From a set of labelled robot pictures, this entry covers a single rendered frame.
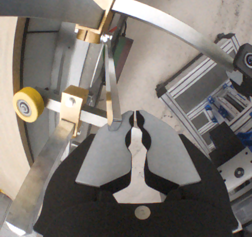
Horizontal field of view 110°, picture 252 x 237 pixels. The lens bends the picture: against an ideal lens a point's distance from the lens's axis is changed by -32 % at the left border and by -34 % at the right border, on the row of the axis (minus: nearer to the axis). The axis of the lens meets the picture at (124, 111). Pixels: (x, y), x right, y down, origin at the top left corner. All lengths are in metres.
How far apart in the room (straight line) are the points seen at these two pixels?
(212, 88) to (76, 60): 1.00
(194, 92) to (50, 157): 1.02
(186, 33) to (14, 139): 0.53
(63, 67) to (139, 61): 0.71
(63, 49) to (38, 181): 0.46
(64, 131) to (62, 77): 0.32
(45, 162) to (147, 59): 1.03
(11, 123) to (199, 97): 1.15
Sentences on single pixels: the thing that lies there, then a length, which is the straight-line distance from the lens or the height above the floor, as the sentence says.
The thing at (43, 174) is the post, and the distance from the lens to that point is 0.24.
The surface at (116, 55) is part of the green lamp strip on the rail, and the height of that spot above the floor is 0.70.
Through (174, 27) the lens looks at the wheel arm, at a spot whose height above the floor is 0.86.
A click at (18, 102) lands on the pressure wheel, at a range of 0.34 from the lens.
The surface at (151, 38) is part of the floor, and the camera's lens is 1.12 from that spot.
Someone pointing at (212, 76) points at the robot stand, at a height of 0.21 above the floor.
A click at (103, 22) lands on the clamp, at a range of 0.24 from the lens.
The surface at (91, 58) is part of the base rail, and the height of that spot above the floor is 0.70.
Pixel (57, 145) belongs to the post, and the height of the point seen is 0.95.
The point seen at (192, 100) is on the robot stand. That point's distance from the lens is 1.12.
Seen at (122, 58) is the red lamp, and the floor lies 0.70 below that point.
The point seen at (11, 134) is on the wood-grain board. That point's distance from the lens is 0.47.
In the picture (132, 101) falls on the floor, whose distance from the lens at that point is 1.24.
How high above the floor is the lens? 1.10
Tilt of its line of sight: 59 degrees down
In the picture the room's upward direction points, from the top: 175 degrees counter-clockwise
